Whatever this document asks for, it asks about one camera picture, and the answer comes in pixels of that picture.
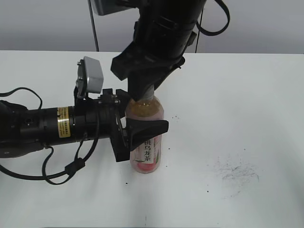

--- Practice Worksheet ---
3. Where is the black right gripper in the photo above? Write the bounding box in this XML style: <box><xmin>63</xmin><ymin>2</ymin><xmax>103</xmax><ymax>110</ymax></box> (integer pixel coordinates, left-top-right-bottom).
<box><xmin>111</xmin><ymin>42</ymin><xmax>185</xmax><ymax>101</ymax></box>

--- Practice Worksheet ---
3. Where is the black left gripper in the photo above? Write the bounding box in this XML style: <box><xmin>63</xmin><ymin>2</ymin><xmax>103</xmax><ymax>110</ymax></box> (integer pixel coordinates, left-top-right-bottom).
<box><xmin>73</xmin><ymin>89</ymin><xmax>169</xmax><ymax>162</ymax></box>

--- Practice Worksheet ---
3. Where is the peach oolong tea bottle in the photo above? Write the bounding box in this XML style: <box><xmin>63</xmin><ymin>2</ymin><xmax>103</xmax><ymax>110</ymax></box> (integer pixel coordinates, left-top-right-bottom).
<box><xmin>125</xmin><ymin>96</ymin><xmax>164</xmax><ymax>174</ymax></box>

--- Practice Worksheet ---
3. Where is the white bottle cap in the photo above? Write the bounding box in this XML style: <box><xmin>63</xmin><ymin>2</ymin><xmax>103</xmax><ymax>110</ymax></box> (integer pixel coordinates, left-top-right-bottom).
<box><xmin>141</xmin><ymin>86</ymin><xmax>154</xmax><ymax>100</ymax></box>

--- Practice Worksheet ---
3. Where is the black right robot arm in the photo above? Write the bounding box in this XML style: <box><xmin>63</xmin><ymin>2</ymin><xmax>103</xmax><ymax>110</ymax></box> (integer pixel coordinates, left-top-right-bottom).
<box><xmin>111</xmin><ymin>0</ymin><xmax>205</xmax><ymax>101</ymax></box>

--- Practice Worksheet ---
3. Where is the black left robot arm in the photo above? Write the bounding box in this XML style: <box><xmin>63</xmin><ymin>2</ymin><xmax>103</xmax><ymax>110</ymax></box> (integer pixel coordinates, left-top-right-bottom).
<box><xmin>0</xmin><ymin>89</ymin><xmax>169</xmax><ymax>162</ymax></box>

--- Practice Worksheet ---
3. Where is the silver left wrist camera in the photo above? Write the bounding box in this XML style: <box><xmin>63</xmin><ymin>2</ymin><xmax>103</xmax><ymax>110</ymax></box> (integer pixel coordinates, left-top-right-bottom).
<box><xmin>76</xmin><ymin>56</ymin><xmax>104</xmax><ymax>99</ymax></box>

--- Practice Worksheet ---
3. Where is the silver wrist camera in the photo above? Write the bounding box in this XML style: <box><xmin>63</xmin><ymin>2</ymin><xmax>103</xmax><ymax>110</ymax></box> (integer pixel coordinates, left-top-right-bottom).
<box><xmin>91</xmin><ymin>0</ymin><xmax>126</xmax><ymax>16</ymax></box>
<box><xmin>76</xmin><ymin>56</ymin><xmax>104</xmax><ymax>99</ymax></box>

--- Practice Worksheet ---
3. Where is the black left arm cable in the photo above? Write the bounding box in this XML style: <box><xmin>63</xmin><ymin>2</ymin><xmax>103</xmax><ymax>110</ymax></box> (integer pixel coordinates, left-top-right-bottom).
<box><xmin>0</xmin><ymin>87</ymin><xmax>99</xmax><ymax>185</ymax></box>

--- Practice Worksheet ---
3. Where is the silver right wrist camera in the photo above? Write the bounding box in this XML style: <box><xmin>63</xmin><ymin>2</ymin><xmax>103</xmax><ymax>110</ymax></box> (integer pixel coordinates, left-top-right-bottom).
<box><xmin>91</xmin><ymin>0</ymin><xmax>126</xmax><ymax>16</ymax></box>

